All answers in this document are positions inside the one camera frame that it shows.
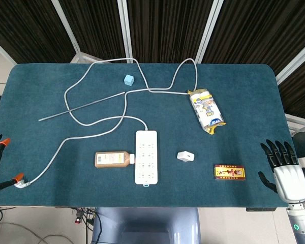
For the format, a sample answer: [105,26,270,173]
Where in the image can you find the white partition post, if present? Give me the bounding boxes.
[0,34,17,66]
[274,37,305,85]
[50,0,104,64]
[116,0,134,60]
[195,0,225,64]

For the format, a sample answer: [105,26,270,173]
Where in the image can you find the blue-grey robot torso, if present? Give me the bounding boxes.
[91,207,202,244]

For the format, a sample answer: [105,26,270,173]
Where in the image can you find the white plug adapter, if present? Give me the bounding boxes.
[177,151,195,162]

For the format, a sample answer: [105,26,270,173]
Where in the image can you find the white power cable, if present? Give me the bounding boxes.
[27,57,199,184]

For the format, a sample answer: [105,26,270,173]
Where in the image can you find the tangled floor cables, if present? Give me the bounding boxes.
[0,207,99,244]

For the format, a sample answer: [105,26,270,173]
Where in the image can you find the yellow white snack package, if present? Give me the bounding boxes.
[188,88,227,135]

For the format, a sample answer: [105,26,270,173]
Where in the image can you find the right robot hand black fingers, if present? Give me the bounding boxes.
[258,139,305,204]

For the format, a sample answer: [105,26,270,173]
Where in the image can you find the red yellow small box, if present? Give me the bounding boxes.
[213,164,247,182]

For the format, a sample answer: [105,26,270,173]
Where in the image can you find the teal table mat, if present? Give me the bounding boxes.
[0,63,305,208]

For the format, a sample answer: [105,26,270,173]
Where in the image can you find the white three-pin plug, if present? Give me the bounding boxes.
[13,178,31,189]

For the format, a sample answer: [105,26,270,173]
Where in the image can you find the black table control panel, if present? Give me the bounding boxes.
[246,207,276,212]

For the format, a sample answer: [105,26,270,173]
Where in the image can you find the dark ribbed partition panel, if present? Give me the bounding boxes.
[127,0,215,64]
[58,0,127,63]
[202,0,305,76]
[0,0,76,64]

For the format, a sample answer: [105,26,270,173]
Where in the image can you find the brown liquid plastic bottle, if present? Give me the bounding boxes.
[95,151,136,169]

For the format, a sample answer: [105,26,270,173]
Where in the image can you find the white power strip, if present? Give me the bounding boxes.
[134,130,159,188]

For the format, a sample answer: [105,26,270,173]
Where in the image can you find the thin metal rod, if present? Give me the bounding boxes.
[38,92,126,122]

